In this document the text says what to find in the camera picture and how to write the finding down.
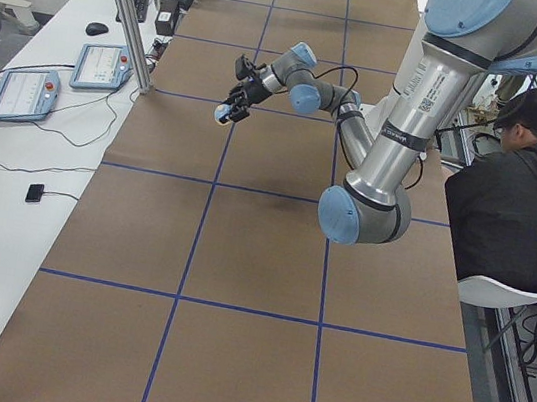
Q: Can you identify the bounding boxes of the blue bell with yellow button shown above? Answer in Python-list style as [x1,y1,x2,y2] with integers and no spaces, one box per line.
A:
[214,103,233,126]

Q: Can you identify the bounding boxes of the near blue teach pendant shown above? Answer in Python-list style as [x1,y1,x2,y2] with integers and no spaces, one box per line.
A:
[0,69,61,122]

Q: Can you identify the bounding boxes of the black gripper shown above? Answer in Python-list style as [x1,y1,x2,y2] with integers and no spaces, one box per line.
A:
[223,79,265,123]

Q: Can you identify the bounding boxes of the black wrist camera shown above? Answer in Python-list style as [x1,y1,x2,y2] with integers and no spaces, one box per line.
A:
[234,54,266,81]

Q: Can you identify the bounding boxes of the small black square device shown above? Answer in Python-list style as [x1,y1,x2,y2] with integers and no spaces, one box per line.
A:
[25,183,45,204]

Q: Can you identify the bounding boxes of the small black box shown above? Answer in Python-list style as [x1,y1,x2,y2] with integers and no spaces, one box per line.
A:
[154,0,180,36]

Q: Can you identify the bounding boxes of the black computer mouse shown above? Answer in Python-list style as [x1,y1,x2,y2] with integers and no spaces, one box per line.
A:
[85,22,109,37]

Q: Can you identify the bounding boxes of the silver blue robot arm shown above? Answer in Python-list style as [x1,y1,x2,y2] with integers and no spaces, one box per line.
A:
[215,0,537,245]

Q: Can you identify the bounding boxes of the far blue teach pendant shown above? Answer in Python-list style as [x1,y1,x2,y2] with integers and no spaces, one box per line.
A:
[69,44,132,91]

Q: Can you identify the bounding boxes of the blue teach pendant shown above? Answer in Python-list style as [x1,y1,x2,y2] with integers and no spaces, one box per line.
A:
[0,69,61,122]
[69,44,132,91]

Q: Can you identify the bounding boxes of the person in black hoodie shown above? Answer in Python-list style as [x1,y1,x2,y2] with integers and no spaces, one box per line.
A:
[445,88,537,293]

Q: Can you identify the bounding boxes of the white chair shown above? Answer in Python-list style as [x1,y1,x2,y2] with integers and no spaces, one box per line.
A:
[457,275,537,309]

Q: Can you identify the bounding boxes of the aluminium frame post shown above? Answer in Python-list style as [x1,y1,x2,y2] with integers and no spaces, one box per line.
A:
[114,0,151,94]

